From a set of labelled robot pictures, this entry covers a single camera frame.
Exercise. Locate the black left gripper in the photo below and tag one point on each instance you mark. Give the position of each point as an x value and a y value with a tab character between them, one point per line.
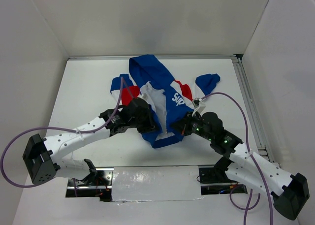
150	125

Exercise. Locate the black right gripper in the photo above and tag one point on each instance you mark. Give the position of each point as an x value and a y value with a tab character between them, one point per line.
182	125

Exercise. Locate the blue white red jacket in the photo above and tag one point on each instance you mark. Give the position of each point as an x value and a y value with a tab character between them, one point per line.
168	98

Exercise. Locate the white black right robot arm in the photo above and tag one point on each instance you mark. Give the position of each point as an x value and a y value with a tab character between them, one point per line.
288	193

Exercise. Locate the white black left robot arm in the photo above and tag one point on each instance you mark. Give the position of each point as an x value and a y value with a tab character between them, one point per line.
45	158

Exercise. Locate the white taped cover panel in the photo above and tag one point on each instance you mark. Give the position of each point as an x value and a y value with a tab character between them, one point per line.
165	183

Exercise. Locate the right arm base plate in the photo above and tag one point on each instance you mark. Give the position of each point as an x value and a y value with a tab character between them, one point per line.
212	182

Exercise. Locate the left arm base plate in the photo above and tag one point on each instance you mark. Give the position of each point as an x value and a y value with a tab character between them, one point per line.
100	187

